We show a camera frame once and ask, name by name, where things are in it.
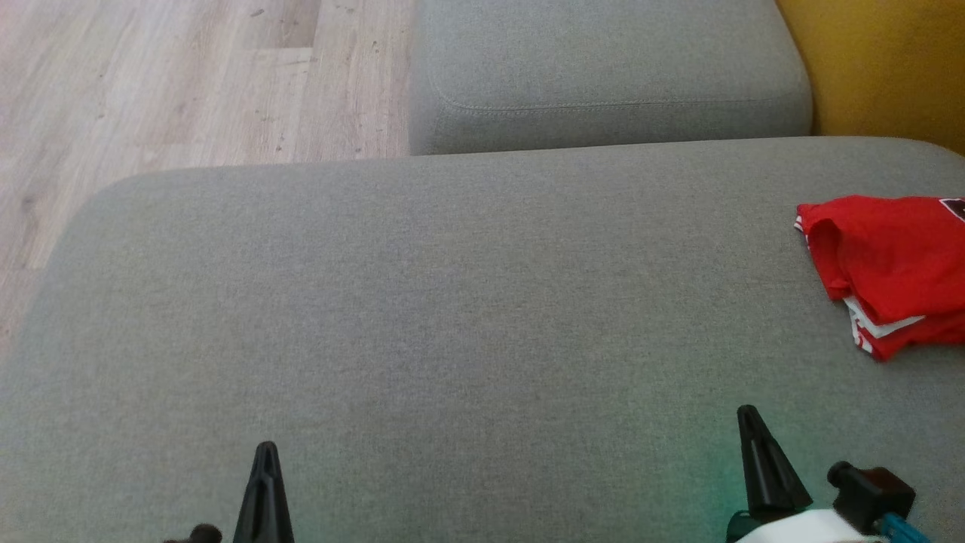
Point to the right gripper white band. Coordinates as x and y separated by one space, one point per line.
799 532

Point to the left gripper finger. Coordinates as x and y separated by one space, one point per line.
252 513
277 513

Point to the red white basketball shorts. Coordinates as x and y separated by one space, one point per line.
889 249

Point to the blue right wrist connector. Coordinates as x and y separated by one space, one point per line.
901 532

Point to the large grey sofa seat cushion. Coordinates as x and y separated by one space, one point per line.
452 339

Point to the small grey sofa cushion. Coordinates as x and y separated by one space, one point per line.
603 60

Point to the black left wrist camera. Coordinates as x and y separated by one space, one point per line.
200 535

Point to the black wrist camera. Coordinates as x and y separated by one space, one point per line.
874 494
200 535

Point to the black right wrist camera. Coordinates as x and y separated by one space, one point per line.
874 494

